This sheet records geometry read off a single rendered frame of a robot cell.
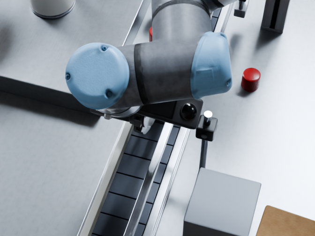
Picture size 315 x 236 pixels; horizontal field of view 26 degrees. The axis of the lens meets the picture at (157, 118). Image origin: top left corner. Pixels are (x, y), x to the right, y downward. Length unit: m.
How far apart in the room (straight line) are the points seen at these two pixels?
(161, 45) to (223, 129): 0.46
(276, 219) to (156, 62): 0.23
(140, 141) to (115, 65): 0.39
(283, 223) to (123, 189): 0.36
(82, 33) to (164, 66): 0.54
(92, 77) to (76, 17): 0.56
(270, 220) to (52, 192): 0.47
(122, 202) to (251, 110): 0.32
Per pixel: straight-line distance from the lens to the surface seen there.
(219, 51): 0.79
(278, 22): 1.37
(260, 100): 1.28
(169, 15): 0.84
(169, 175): 1.13
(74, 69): 0.79
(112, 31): 1.31
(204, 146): 1.12
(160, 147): 1.05
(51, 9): 1.33
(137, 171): 1.13
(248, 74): 1.28
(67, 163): 1.20
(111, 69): 0.78
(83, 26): 1.33
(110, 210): 1.10
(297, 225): 0.83
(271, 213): 0.83
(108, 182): 1.08
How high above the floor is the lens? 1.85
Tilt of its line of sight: 55 degrees down
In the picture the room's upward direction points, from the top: straight up
